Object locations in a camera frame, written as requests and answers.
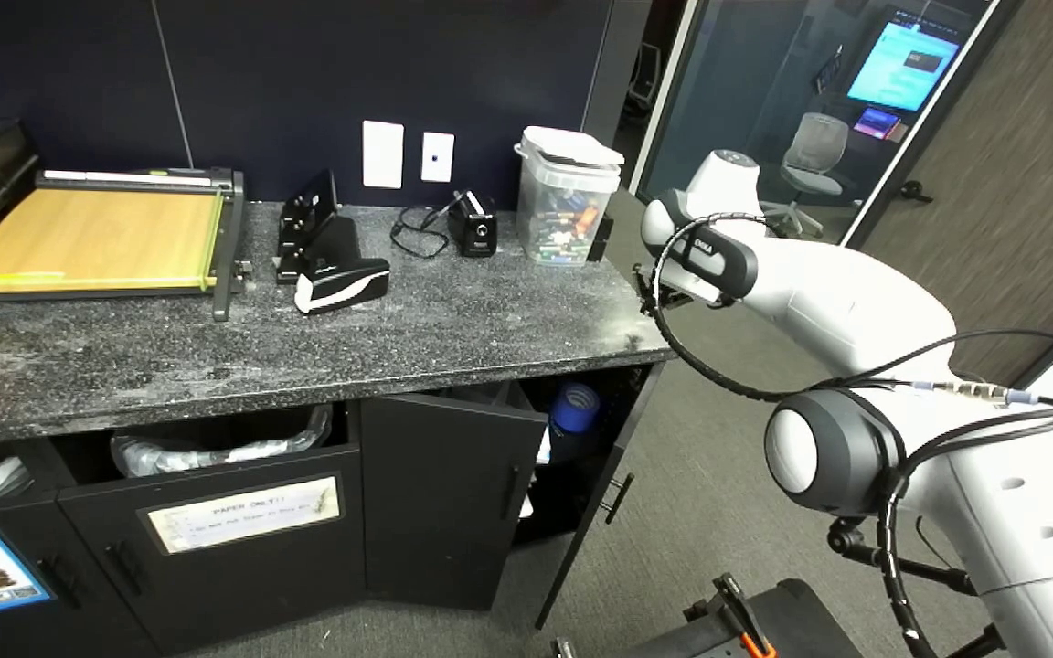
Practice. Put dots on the black open cabinet door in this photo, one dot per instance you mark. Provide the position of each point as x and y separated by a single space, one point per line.
440 494
588 493

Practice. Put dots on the black hole punch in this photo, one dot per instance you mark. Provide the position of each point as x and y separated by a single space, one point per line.
312 231

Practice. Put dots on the black bin drawer blue label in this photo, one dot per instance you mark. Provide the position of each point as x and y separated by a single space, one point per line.
53 596

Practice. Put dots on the wooden paper cutter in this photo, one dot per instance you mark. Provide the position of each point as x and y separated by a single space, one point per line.
115 236

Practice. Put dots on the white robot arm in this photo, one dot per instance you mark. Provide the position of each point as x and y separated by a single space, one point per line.
891 429

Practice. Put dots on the black bin drawer white label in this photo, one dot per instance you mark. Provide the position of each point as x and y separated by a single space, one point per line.
222 554

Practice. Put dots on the white wall outlet plate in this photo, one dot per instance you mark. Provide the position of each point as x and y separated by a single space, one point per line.
436 155

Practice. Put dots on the black and white stapler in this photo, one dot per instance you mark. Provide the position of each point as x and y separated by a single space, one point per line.
342 285

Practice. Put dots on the black open cabinet door middle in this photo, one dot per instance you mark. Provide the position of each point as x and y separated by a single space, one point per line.
440 494

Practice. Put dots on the white wall switch plate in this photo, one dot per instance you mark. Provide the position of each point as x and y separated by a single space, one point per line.
383 155

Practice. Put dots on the black open cabinet door right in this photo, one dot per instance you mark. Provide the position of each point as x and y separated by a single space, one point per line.
588 493

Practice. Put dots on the clear plastic container with items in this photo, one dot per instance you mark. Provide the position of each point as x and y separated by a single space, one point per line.
563 189

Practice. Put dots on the grey office chair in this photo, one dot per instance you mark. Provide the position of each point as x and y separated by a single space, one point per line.
811 170

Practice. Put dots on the black electric pencil sharpener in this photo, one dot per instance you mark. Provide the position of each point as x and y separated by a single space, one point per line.
475 223

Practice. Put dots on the blue water jug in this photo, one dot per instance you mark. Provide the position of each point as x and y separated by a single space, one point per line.
571 422

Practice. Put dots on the monitor with blue screen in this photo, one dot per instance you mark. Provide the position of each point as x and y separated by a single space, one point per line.
902 69

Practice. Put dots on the orange handled clamp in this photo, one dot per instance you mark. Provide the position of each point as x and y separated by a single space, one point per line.
732 606

